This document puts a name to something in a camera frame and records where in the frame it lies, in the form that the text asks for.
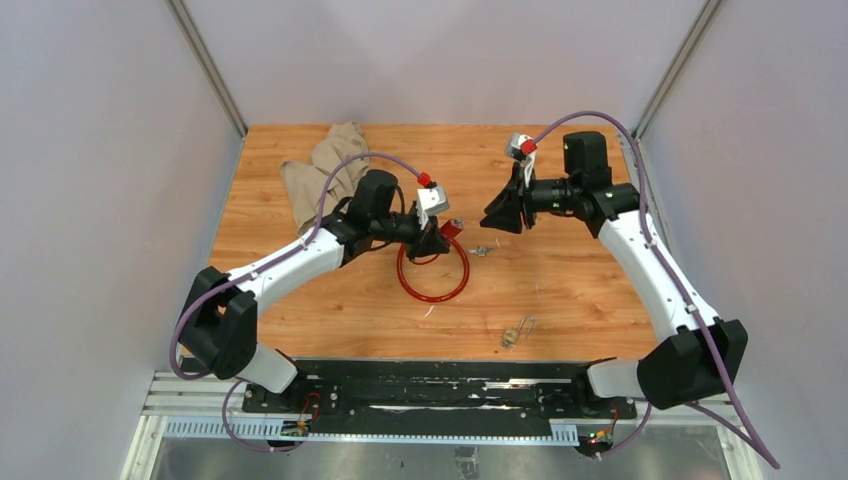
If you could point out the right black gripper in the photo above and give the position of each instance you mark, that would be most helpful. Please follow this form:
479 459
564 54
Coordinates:
512 202

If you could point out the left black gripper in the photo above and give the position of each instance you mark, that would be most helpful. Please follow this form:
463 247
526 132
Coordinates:
427 242

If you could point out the red cable lock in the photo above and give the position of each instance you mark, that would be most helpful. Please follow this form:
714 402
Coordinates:
435 288

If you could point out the silver key with ring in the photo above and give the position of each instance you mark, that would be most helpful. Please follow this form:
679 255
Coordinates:
482 250

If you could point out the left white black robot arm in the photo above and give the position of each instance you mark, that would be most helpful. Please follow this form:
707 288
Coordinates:
219 323

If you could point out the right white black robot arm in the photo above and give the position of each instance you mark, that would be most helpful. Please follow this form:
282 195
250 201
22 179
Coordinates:
697 352

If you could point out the beige cloth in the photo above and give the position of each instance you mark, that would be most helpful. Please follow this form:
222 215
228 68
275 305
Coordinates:
304 182

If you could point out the brass padlock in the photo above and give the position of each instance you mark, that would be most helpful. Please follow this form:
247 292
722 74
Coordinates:
511 336

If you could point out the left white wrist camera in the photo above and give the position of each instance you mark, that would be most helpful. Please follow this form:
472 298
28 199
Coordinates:
432 199

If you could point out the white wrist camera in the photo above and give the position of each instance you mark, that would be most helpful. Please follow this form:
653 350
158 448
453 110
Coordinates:
432 199
522 149

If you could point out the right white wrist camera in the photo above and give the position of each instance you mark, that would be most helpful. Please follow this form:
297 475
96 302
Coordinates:
522 149

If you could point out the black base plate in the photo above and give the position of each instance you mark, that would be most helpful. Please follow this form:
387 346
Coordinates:
437 401

